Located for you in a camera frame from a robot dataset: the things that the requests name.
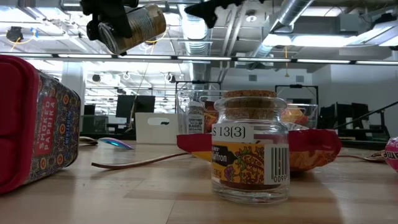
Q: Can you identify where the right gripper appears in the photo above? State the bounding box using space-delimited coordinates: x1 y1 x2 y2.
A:
185 0 268 28

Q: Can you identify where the smooth silver air duct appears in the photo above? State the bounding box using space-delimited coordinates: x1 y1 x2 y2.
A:
248 0 315 71

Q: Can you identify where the black background monitor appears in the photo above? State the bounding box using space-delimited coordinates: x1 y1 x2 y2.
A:
116 95 137 119
136 95 156 114

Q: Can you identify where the black background station frame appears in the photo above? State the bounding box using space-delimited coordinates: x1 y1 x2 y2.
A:
275 84 319 105

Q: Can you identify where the black ceiling cable reel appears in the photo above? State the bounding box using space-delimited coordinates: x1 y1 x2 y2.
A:
6 26 24 43

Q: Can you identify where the ribbed silver air duct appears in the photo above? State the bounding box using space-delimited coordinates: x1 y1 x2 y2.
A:
177 0 215 82

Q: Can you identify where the long ceiling light strip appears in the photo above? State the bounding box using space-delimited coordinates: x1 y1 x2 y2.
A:
0 52 398 66

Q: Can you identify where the white building column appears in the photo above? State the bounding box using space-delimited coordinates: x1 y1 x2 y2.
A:
61 62 86 133

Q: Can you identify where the black background workstation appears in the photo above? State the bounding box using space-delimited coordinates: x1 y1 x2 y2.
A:
320 102 391 141

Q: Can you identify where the clear plastic bin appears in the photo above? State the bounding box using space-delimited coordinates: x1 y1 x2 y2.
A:
279 103 321 130
175 90 229 135

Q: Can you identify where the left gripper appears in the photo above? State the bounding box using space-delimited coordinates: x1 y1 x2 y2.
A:
80 0 139 41

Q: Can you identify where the red-edged ramen packet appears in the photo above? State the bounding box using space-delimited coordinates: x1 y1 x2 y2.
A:
176 129 343 172

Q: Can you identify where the cork-topped glass saffron jar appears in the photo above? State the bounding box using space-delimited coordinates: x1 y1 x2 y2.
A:
211 90 290 205

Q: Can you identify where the white-capped bagel seasoning jar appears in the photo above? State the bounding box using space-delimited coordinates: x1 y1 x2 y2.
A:
185 101 205 135

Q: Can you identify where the small red packet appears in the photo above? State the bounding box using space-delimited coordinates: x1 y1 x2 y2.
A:
0 54 82 195

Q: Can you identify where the copper spoon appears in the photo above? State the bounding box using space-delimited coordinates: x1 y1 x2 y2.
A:
91 151 191 170
337 150 387 163

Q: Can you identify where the black slanted rod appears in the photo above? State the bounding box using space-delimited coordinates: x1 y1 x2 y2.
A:
334 104 398 130

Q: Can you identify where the dark green cabinet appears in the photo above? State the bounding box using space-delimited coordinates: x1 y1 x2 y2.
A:
80 114 109 134

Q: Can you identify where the shiny disc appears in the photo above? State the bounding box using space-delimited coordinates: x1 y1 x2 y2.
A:
98 137 135 151

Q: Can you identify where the small orange snack packet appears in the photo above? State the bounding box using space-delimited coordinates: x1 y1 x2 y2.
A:
203 104 219 134

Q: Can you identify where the green-edged ramen packet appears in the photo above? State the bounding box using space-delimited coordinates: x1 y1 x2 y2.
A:
383 136 398 174

